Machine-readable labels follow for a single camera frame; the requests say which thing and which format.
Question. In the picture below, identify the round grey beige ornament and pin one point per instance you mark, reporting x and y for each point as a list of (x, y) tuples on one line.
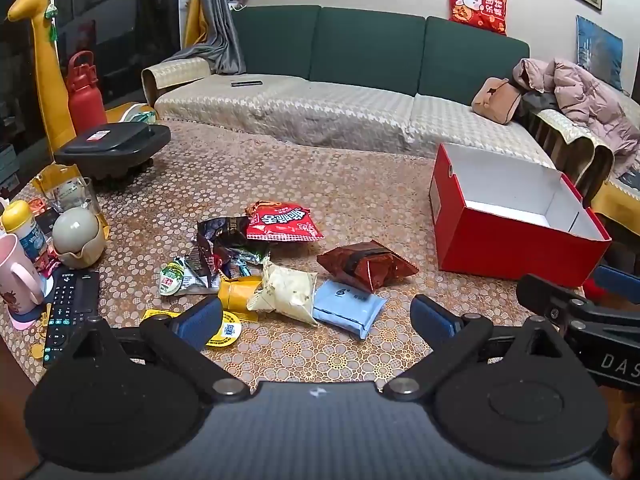
[(77, 232)]

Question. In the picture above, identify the floral patterned tablecloth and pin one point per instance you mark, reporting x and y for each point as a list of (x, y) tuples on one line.
[(300, 170)]

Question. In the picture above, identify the small green white packet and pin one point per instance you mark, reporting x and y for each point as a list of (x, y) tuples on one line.
[(172, 277)]

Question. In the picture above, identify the black snack packet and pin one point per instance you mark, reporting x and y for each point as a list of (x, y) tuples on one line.
[(222, 230)]

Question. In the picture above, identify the beige patterned sofa cover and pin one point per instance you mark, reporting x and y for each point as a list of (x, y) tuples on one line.
[(325, 110)]

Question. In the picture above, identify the cream white snack packet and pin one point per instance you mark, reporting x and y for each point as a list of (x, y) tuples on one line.
[(285, 292)]

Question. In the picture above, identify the black table appliance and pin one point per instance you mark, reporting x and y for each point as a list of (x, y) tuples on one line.
[(115, 142)]

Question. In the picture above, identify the blue cushion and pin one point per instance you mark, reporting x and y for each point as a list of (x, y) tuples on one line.
[(600, 52)]

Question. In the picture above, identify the green white pack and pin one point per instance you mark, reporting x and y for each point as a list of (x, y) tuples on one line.
[(142, 116)]

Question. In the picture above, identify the green sofa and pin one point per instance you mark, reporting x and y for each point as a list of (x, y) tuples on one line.
[(365, 45)]

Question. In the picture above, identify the blue pink coaster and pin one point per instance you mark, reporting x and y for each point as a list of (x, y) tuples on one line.
[(25, 316)]

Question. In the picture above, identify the clear bag yellow edge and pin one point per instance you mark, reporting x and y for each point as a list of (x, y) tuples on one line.
[(65, 187)]

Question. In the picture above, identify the pink mug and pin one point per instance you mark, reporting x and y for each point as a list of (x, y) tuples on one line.
[(15, 270)]

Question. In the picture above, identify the red cardboard box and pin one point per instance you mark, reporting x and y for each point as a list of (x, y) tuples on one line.
[(500, 240)]

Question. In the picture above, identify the black remote control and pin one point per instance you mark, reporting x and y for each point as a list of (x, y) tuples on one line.
[(67, 310)]

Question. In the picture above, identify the black phone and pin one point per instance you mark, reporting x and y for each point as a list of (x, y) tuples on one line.
[(246, 83)]

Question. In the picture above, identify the red printed cushion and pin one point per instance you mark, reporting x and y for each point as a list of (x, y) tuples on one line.
[(477, 5)]

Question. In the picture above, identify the yellow capped bottle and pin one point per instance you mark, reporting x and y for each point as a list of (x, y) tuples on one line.
[(27, 232)]

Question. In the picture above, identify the yellow flat sachet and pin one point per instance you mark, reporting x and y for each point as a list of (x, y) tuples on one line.
[(160, 314)]

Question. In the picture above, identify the pink padded jacket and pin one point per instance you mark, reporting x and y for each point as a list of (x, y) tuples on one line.
[(585, 95)]

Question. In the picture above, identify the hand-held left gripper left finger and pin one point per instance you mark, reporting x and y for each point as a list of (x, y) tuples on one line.
[(200, 317)]

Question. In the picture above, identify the yellow curtain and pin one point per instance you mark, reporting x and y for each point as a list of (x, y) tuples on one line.
[(195, 15)]

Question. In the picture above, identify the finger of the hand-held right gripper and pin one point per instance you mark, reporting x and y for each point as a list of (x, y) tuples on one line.
[(617, 280), (540, 292)]

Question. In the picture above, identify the green foil snack packet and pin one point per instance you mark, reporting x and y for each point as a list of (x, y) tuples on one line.
[(252, 256)]

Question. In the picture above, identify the yellow cloth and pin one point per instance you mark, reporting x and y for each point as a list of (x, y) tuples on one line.
[(620, 200)]

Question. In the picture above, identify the yellow snack packet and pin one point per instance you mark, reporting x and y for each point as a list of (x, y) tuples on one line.
[(237, 296)]

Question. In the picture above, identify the yellow round label sachet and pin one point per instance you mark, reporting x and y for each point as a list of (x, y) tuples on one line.
[(227, 331)]

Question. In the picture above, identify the yellow giraffe figure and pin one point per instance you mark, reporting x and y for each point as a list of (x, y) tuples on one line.
[(47, 75)]

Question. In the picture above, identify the red snack packet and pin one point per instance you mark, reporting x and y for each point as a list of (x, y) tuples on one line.
[(282, 222)]

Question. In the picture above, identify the red water bottle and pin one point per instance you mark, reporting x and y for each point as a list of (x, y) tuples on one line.
[(85, 105)]

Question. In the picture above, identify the dark red foil packet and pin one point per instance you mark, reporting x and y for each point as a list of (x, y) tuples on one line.
[(360, 265)]

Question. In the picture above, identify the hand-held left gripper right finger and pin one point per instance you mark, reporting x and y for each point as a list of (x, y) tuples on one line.
[(432, 317)]

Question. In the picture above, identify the grey curtain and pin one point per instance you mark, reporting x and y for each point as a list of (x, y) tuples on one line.
[(215, 25)]

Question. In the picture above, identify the light blue snack packet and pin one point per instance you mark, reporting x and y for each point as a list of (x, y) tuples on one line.
[(347, 307)]

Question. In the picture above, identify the beige handbag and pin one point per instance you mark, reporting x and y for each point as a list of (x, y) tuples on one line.
[(497, 101)]

